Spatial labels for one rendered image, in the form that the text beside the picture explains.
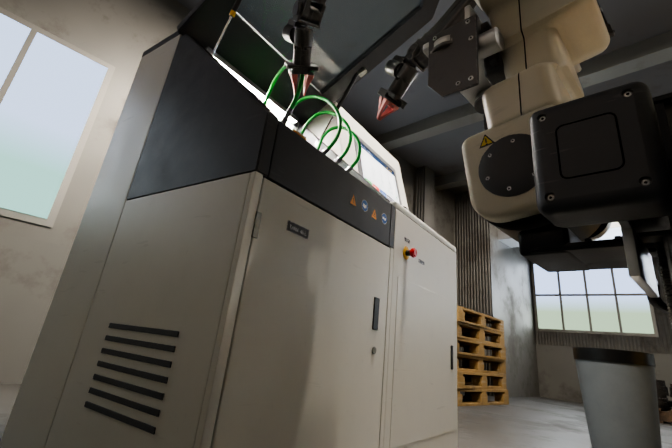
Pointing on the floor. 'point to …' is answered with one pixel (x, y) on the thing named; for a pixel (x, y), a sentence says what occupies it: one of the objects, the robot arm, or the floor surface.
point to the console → (414, 320)
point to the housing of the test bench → (87, 257)
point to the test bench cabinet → (166, 322)
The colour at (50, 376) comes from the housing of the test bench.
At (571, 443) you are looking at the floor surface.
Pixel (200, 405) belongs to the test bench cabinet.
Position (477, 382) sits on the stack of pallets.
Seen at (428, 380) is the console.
